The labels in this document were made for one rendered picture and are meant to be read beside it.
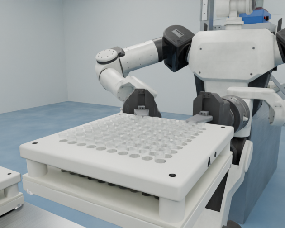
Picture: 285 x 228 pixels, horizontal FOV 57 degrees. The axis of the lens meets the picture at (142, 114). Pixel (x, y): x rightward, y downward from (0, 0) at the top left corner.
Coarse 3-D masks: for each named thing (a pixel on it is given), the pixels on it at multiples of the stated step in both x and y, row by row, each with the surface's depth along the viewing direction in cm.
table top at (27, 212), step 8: (16, 208) 55; (24, 208) 55; (32, 208) 55; (40, 208) 55; (0, 216) 52; (8, 216) 52; (16, 216) 52; (24, 216) 52; (32, 216) 52; (40, 216) 52; (48, 216) 52; (56, 216) 52; (0, 224) 49; (8, 224) 49; (16, 224) 49; (24, 224) 49; (32, 224) 49; (40, 224) 49; (48, 224) 49; (56, 224) 49; (64, 224) 49; (72, 224) 49
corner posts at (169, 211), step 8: (224, 152) 45; (32, 168) 37; (40, 168) 37; (32, 176) 37; (160, 200) 27; (168, 200) 26; (184, 200) 27; (160, 208) 27; (168, 208) 26; (176, 208) 26; (184, 208) 27; (160, 216) 28; (168, 216) 27; (176, 216) 27; (184, 216) 28
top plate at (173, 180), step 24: (96, 120) 51; (168, 120) 50; (24, 144) 37; (48, 144) 37; (72, 144) 37; (192, 144) 36; (216, 144) 36; (72, 168) 32; (96, 168) 30; (120, 168) 29; (144, 168) 29; (168, 168) 29; (192, 168) 29; (144, 192) 28; (168, 192) 26
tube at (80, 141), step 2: (76, 138) 36; (78, 138) 37; (80, 138) 37; (82, 138) 37; (84, 138) 36; (76, 140) 36; (78, 140) 36; (80, 140) 36; (82, 140) 36; (84, 140) 36; (76, 142) 36; (78, 142) 36; (80, 142) 36; (82, 142) 36; (84, 142) 36; (76, 144) 36; (78, 144) 36; (80, 144) 36; (82, 144) 36; (84, 144) 36; (80, 174) 37; (80, 176) 37; (82, 176) 37; (84, 176) 37
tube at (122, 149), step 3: (120, 144) 34; (123, 144) 34; (117, 147) 33; (120, 147) 33; (123, 147) 33; (126, 147) 33; (117, 150) 33; (120, 150) 33; (123, 150) 33; (126, 150) 33; (117, 153) 33; (120, 153) 33; (123, 153) 33; (126, 153) 33; (120, 186) 34
